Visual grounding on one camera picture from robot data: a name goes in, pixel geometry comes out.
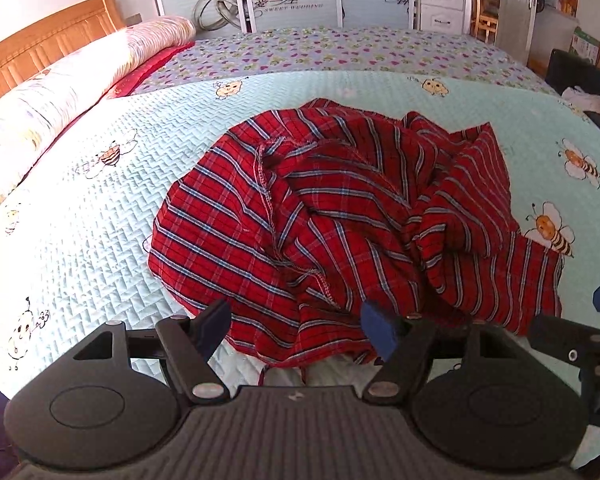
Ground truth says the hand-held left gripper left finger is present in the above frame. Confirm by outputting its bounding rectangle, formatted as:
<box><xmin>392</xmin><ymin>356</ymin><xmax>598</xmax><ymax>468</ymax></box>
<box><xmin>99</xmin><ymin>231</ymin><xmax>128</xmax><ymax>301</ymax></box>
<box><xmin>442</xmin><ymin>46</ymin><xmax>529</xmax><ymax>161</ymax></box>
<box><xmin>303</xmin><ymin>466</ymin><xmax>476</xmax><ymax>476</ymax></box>
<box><xmin>72</xmin><ymin>299</ymin><xmax>232</xmax><ymax>406</ymax></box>

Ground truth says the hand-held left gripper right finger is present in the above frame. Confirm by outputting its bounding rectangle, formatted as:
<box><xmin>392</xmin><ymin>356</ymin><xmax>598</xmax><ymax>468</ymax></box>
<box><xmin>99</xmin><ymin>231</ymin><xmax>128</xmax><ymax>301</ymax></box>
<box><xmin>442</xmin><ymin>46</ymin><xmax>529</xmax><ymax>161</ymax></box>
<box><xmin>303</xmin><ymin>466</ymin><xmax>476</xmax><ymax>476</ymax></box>
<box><xmin>361</xmin><ymin>301</ymin><xmax>521</xmax><ymax>406</ymax></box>

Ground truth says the red plaid shirt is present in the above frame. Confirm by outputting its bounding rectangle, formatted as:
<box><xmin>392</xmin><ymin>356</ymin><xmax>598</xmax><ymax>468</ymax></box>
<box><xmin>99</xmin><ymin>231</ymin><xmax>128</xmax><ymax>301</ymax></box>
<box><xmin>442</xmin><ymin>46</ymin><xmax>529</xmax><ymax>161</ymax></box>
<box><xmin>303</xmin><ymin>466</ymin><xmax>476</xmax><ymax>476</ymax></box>
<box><xmin>147</xmin><ymin>99</ymin><xmax>565</xmax><ymax>367</ymax></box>

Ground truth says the bee print quilt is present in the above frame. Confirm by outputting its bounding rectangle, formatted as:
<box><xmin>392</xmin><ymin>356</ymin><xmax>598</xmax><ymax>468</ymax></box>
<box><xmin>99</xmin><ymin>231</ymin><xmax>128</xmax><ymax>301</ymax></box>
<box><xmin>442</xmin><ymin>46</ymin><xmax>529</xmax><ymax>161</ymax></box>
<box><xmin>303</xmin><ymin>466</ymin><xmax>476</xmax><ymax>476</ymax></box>
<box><xmin>0</xmin><ymin>69</ymin><xmax>600</xmax><ymax>466</ymax></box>

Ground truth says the white cloth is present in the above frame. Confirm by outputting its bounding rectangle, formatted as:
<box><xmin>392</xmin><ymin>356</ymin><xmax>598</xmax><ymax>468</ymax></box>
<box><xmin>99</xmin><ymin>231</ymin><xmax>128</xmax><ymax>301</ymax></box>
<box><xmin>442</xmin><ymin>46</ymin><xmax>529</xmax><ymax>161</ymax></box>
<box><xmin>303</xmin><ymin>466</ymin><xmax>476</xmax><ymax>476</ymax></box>
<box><xmin>560</xmin><ymin>86</ymin><xmax>600</xmax><ymax>121</ymax></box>

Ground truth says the black chair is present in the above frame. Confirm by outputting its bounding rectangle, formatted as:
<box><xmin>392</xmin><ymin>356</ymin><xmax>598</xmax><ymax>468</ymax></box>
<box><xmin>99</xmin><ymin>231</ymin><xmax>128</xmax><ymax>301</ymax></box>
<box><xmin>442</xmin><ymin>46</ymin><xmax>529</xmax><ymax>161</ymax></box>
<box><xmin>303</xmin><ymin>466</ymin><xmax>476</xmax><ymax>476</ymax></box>
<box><xmin>545</xmin><ymin>49</ymin><xmax>600</xmax><ymax>151</ymax></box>

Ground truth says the green cardboard box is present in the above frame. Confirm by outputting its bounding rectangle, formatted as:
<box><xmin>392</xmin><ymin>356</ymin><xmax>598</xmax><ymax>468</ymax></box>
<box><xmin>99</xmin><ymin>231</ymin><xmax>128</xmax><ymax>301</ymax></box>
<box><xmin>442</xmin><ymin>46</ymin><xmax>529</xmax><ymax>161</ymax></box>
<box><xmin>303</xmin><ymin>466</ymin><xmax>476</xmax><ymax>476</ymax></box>
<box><xmin>569</xmin><ymin>26</ymin><xmax>600</xmax><ymax>66</ymax></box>

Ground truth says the red cloth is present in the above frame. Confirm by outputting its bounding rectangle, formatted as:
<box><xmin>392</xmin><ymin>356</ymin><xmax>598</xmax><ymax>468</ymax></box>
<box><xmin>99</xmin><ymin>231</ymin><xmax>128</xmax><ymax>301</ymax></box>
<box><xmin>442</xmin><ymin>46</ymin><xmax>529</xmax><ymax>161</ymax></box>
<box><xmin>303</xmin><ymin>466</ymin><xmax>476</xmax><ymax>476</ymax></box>
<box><xmin>102</xmin><ymin>40</ymin><xmax>196</xmax><ymax>101</ymax></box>

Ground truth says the rolled floral duvet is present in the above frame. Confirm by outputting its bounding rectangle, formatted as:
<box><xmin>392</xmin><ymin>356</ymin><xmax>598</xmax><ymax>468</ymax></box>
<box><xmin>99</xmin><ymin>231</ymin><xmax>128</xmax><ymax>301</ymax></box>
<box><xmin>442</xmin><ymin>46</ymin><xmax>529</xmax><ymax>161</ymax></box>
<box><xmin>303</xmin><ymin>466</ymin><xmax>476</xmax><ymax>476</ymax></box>
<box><xmin>0</xmin><ymin>15</ymin><xmax>197</xmax><ymax>206</ymax></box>

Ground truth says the frog print blanket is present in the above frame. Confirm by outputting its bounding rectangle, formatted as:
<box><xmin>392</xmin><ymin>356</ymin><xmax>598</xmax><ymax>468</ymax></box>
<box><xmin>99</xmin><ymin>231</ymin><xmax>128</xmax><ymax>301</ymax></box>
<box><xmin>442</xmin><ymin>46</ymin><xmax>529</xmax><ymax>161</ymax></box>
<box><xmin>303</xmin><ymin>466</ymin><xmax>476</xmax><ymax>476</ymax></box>
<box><xmin>130</xmin><ymin>25</ymin><xmax>561</xmax><ymax>96</ymax></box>

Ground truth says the white door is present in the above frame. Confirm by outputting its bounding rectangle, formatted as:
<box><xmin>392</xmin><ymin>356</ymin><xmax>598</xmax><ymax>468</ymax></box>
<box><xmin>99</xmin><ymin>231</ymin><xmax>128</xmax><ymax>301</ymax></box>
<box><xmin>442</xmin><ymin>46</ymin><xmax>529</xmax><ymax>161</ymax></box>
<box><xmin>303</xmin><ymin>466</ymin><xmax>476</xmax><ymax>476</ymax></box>
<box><xmin>495</xmin><ymin>0</ymin><xmax>541</xmax><ymax>63</ymax></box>

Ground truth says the wooden chair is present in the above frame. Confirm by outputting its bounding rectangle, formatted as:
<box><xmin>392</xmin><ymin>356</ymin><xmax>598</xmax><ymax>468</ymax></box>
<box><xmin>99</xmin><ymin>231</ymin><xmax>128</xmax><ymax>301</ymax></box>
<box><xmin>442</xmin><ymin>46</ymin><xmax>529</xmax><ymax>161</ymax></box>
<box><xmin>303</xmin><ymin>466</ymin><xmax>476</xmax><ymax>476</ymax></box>
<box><xmin>472</xmin><ymin>0</ymin><xmax>501</xmax><ymax>43</ymax></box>

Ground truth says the white drawer cabinet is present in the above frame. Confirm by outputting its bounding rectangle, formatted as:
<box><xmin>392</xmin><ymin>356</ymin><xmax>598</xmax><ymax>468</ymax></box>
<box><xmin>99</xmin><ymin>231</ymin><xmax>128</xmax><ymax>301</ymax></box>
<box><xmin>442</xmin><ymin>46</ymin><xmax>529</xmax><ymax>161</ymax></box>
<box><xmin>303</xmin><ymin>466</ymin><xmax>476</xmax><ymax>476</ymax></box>
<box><xmin>419</xmin><ymin>0</ymin><xmax>473</xmax><ymax>36</ymax></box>

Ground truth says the wooden headboard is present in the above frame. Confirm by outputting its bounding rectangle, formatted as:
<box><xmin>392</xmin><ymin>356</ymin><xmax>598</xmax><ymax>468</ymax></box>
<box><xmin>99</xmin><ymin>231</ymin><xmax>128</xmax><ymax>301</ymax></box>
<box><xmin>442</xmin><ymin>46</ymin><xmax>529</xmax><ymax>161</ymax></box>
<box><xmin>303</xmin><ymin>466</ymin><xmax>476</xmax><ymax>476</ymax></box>
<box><xmin>0</xmin><ymin>0</ymin><xmax>127</xmax><ymax>113</ymax></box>

